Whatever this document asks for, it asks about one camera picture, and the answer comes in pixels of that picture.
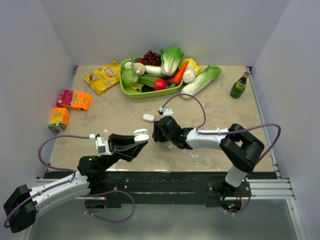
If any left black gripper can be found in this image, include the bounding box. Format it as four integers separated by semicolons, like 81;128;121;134
99;133;148;172

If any small white case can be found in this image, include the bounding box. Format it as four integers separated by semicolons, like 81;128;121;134
133;128;150;143

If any white oval charging case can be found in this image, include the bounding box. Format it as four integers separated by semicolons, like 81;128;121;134
142;113;155;123

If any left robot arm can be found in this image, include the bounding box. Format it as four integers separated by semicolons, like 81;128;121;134
3;129;149;233

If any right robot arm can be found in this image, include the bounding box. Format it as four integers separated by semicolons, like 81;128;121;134
152;116;265;197

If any green plastic tray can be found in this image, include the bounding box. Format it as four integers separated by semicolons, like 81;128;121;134
119;58;183;100

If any dark green leafy vegetable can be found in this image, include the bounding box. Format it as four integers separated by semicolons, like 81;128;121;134
137;75;165;90

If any purple onion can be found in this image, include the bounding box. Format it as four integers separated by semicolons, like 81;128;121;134
165;76;174;87

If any orange carrot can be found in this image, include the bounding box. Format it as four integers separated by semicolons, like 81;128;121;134
172;61;189;85

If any pink orange snack pack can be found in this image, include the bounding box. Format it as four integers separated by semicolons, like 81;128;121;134
56;89;92;111

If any round green cabbage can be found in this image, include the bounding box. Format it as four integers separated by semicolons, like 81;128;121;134
120;69;139;87

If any white daikon radish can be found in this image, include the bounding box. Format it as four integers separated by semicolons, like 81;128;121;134
144;65;162;76

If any beige mushroom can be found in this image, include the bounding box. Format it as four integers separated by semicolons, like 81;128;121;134
132;62;146;76

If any orange green juice box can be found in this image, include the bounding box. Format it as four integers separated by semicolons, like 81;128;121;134
48;107;70;132

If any yellow Lays chips bag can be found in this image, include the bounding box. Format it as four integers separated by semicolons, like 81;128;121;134
83;59;120;95

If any purple grapes bunch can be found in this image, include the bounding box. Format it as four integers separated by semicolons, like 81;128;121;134
141;50;162;67

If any green lettuce head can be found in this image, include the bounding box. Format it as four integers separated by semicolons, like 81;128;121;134
160;45;185;76

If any large napa cabbage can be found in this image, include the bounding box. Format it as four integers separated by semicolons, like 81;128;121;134
180;65;222;99

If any green glass bottle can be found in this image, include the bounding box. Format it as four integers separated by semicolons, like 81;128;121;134
230;71;250;99

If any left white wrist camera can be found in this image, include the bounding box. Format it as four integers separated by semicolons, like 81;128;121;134
95;134;112;156

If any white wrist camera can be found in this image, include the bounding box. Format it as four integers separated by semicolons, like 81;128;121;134
95;134;112;156
158;106;174;118

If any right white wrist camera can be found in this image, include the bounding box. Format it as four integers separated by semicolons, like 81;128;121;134
158;106;174;118

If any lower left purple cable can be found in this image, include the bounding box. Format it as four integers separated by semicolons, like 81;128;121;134
84;189;136;223

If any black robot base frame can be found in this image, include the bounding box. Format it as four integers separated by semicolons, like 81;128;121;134
43;171;278;210

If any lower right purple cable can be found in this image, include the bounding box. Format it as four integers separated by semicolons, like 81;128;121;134
223;178;252;216

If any aluminium extrusion rail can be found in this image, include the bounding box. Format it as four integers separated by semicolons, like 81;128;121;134
248;179;295;200

